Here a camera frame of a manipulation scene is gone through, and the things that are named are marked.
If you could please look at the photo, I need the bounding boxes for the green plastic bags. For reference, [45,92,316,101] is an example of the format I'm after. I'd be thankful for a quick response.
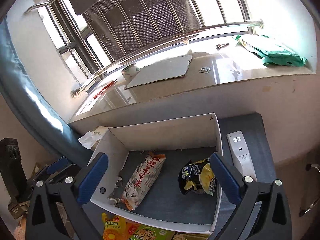
[234,35,307,67]

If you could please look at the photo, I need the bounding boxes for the small metal clip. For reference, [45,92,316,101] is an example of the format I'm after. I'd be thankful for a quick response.
[199,66,211,74]

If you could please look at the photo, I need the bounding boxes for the white cardboard box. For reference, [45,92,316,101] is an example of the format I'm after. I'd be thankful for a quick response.
[91,113,222,234]

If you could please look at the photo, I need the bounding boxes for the steel window railing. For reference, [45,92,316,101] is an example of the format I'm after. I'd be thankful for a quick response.
[23,0,264,99]

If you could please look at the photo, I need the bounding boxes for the black yellow chip bag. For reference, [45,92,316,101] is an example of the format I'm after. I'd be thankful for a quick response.
[178,158,217,196]

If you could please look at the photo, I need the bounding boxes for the black speaker box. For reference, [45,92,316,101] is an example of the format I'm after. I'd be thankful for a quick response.
[1,138,27,200]

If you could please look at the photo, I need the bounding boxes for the white remote control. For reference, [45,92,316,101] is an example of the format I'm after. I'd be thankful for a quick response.
[227,131,257,180]

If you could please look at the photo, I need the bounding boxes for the tissue pack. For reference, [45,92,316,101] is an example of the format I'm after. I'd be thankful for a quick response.
[78,126,108,151]

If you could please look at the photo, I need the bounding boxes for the teal curtain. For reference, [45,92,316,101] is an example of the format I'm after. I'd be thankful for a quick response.
[1,19,92,167]

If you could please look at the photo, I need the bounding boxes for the green seaweed snack bag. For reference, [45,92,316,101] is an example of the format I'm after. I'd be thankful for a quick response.
[129,225,175,240]

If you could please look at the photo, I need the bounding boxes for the grey cardboard sheet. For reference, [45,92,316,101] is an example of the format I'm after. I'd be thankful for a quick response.
[124,54,193,89]

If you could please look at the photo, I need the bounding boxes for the grey hanging cloth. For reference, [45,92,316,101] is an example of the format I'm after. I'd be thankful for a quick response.
[69,0,201,60]

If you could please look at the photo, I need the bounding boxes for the yellow corn snack bag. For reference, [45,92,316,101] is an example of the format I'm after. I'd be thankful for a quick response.
[101,212,140,240]

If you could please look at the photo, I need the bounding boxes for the spicy peanut snack bag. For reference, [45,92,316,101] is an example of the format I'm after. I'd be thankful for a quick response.
[121,152,166,211]

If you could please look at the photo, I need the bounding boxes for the metal chair leg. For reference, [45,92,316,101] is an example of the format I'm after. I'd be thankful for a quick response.
[299,163,319,218]

